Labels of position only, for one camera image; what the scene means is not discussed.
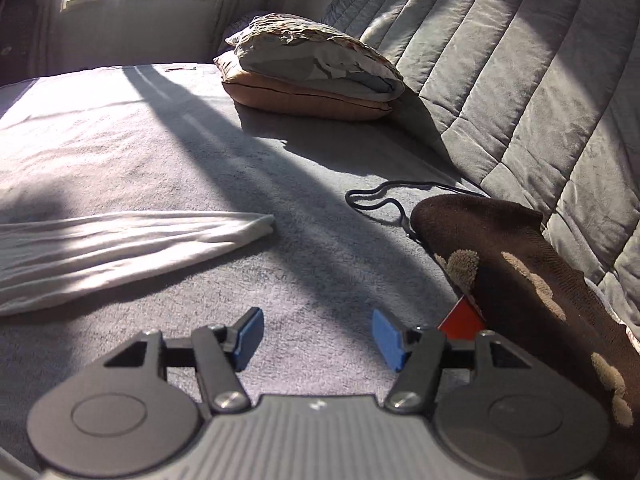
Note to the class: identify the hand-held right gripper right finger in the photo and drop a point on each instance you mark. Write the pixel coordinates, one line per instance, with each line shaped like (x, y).
(387, 337)

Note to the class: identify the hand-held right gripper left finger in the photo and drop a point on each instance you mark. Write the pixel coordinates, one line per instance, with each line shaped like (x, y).
(250, 335)

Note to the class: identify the white shorts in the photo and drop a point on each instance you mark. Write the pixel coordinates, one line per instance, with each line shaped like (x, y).
(125, 255)

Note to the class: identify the red flat object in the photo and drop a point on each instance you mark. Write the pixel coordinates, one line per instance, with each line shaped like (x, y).
(460, 322)

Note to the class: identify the brown cloth with beige patches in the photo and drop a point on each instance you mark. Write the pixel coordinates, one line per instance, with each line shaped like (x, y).
(525, 260)

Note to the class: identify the orange pillow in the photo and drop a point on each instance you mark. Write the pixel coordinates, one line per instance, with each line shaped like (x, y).
(300, 105)

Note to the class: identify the patterned beige pillow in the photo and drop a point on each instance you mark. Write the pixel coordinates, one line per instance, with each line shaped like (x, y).
(310, 60)

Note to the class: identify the grey quilted cover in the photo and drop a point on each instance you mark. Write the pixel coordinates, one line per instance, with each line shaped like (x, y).
(500, 60)

